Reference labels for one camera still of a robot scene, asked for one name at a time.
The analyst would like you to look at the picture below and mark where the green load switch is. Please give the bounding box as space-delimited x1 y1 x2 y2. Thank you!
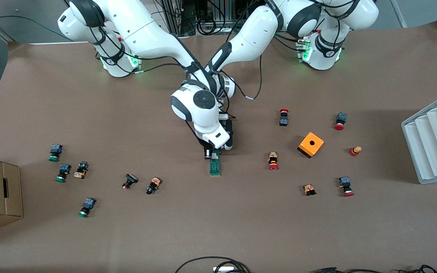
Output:
209 150 222 177

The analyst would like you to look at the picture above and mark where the black button orange block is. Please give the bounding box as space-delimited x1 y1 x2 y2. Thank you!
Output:
145 177 162 195

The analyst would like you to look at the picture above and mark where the red button yellow block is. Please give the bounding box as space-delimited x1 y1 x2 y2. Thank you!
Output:
267 152 280 171

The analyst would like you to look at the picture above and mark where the black square push button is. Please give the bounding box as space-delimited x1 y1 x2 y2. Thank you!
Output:
122 173 139 191

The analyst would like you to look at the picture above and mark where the black orange contact block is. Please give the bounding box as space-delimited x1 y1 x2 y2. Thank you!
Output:
73 161 89 179

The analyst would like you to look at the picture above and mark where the green button blue block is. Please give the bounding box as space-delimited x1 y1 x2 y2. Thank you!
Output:
48 144 63 163
55 163 72 183
77 197 97 218

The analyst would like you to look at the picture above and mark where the red button blue block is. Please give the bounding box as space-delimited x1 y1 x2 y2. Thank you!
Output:
334 112 347 131
338 176 355 197

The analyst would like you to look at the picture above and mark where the grey ribbed tray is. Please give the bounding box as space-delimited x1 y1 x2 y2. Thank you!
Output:
401 90 437 185

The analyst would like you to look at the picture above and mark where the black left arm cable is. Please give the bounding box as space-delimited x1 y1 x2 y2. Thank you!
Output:
218 53 264 101

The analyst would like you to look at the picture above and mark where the black looped cable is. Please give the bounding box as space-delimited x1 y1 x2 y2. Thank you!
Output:
174 256 251 273

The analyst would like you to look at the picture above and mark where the orange button enclosure box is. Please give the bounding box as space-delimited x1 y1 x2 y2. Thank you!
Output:
297 132 325 159

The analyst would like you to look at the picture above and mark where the coiled black cable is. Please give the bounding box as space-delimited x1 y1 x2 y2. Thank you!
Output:
196 17 219 36

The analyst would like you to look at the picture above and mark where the aluminium rack frame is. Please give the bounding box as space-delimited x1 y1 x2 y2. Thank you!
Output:
163 0 283 35

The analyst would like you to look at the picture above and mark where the black cable with connector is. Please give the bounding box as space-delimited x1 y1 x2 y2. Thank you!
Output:
310 264 437 273

